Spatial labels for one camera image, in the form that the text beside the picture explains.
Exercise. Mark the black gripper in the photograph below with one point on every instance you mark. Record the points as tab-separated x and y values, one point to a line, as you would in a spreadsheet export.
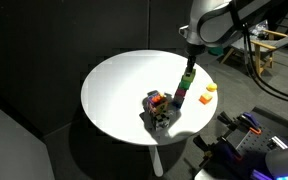
195	50

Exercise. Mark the light green block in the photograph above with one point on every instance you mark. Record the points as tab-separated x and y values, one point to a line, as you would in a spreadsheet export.
188	76

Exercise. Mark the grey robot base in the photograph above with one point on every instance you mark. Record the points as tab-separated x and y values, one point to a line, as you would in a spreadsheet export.
285	160

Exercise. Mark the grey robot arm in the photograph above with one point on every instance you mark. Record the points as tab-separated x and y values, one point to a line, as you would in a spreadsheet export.
210	23

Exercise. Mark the magenta block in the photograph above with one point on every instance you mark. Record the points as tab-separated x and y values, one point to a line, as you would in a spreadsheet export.
180	92

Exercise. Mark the grey block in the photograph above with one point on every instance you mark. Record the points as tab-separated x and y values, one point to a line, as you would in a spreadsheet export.
179	98

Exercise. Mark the orange block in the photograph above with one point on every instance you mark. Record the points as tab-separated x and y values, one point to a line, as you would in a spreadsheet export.
205	98

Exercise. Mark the blue block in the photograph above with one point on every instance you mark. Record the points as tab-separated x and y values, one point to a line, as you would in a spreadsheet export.
177	103

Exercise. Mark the yellow ball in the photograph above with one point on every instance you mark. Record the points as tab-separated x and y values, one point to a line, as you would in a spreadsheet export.
212	87

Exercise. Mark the multicolour activity cube toy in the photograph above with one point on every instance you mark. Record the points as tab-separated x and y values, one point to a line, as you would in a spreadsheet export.
157	102

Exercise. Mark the wooden armchair grey seat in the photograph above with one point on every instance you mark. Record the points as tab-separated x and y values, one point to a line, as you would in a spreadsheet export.
259	66

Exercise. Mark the purple clamp orange tip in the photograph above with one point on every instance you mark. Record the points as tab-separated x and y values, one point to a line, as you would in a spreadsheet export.
250	121

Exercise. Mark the white table base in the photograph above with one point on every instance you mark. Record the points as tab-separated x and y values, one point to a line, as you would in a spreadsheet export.
156	160

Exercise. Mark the blue and black equipment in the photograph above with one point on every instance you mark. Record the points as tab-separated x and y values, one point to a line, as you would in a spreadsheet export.
254	146

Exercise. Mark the silver metal bracket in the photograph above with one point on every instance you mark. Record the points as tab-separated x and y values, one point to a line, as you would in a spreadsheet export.
278	142

